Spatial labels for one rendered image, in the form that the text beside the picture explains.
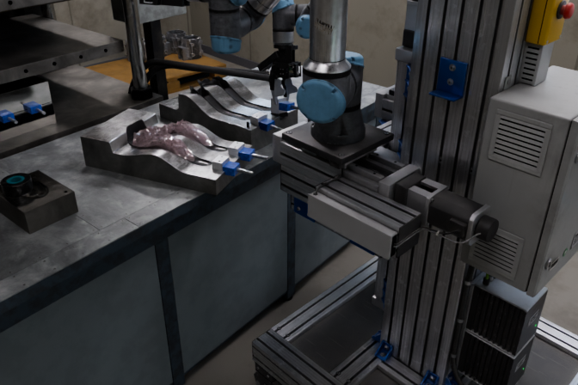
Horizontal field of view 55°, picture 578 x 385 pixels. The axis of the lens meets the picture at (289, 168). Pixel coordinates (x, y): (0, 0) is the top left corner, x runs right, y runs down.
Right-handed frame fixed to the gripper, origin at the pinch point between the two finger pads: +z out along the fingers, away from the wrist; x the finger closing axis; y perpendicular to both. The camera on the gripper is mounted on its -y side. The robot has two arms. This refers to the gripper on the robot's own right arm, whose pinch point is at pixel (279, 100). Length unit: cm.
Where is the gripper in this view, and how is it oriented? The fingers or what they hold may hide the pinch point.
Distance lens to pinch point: 206.0
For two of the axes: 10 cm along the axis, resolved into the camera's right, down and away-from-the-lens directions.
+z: 0.2, 9.6, 2.9
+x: 6.4, -2.4, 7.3
